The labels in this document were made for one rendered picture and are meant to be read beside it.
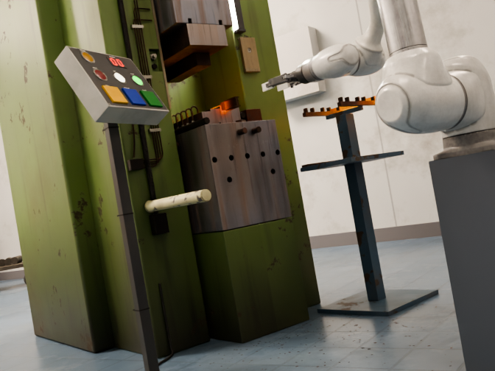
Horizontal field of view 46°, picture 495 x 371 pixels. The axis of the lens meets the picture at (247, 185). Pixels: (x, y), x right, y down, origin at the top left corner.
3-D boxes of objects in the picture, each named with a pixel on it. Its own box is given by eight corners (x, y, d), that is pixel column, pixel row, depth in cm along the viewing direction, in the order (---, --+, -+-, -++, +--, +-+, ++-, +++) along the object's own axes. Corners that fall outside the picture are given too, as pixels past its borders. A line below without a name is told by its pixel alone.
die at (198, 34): (227, 46, 259) (224, 25, 259) (190, 45, 247) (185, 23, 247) (181, 71, 292) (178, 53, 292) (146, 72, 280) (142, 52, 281)
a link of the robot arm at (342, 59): (313, 82, 201) (339, 80, 209) (345, 70, 189) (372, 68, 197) (307, 52, 201) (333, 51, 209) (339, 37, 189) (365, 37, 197)
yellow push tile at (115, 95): (128, 102, 199) (117, 86, 201) (114, 101, 192) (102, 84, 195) (125, 106, 200) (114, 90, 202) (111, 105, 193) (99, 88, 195)
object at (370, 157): (404, 154, 273) (403, 150, 273) (351, 161, 246) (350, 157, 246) (353, 164, 295) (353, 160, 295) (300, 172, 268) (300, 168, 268)
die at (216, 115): (241, 124, 258) (238, 104, 258) (204, 126, 246) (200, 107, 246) (193, 140, 292) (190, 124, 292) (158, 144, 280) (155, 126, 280)
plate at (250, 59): (260, 71, 284) (254, 37, 284) (246, 71, 278) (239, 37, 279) (258, 72, 285) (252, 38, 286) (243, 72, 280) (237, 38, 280)
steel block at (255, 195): (292, 216, 261) (275, 119, 262) (222, 230, 238) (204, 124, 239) (223, 224, 306) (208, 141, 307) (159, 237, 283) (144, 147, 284)
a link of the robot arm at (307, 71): (331, 79, 207) (320, 83, 212) (327, 54, 207) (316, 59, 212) (313, 79, 202) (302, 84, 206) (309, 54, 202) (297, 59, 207)
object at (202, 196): (213, 201, 207) (211, 187, 207) (201, 203, 204) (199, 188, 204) (157, 211, 243) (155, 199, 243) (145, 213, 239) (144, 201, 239)
